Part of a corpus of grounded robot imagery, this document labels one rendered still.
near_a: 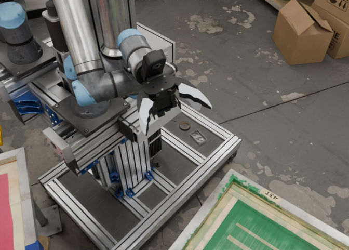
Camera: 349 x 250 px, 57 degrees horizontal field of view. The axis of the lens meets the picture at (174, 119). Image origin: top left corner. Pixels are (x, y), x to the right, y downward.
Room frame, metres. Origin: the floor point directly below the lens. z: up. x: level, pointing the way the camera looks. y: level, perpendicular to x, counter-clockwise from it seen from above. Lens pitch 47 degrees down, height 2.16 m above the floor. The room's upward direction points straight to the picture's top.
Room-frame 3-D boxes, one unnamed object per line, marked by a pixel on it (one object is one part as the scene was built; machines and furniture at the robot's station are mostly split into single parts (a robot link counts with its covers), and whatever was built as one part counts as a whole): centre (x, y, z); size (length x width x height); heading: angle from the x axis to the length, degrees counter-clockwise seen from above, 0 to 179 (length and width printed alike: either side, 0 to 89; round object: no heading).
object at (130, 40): (0.72, 0.11, 1.65); 0.11 x 0.08 x 0.09; 23
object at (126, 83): (0.71, 0.12, 1.55); 0.11 x 0.08 x 0.11; 113
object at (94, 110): (0.91, 0.33, 1.31); 0.15 x 0.15 x 0.10
